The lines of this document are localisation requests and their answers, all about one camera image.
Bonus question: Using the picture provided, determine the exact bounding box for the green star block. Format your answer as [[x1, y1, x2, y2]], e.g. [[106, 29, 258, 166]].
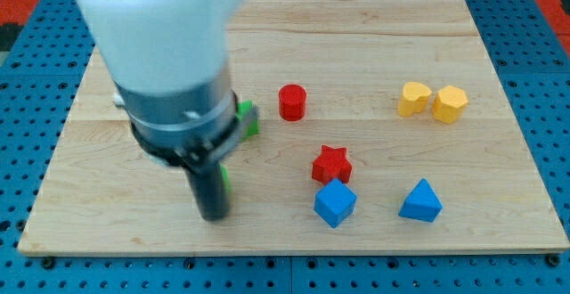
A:
[[220, 164, 232, 195]]

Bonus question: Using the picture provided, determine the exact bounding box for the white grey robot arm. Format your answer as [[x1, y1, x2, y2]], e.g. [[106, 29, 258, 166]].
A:
[[76, 0, 245, 166]]

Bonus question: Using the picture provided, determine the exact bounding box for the green block behind arm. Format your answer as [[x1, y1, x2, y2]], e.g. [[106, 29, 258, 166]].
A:
[[236, 101, 259, 142]]

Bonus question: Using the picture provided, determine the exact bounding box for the red star block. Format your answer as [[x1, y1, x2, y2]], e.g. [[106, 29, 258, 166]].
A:
[[311, 145, 353, 184]]

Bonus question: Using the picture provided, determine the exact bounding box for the red cylinder block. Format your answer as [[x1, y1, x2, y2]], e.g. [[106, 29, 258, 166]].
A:
[[278, 84, 307, 121]]

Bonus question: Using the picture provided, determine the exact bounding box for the blue cube block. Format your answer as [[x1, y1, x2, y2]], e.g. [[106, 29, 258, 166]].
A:
[[313, 178, 358, 228]]

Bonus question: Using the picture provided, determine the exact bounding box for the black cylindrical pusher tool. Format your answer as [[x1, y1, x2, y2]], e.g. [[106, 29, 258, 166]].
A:
[[184, 162, 230, 222]]

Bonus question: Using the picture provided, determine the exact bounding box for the wooden board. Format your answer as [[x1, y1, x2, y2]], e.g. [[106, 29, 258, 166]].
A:
[[18, 0, 569, 257]]

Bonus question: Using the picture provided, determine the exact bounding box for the yellow heart block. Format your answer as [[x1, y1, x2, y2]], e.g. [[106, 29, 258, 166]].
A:
[[397, 82, 432, 118]]

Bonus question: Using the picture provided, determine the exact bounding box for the blue triangular prism block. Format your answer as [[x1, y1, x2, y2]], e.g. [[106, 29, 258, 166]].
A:
[[398, 178, 443, 223]]

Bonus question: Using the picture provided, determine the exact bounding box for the yellow hexagon block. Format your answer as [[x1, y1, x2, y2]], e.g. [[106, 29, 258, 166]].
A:
[[431, 86, 468, 124]]

